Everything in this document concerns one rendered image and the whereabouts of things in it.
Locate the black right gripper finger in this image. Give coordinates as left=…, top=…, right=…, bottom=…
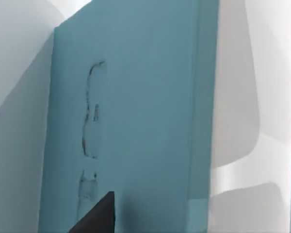
left=70, top=191, right=116, bottom=233

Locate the teal blue book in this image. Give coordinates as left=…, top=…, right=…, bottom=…
left=39, top=0, right=219, bottom=233

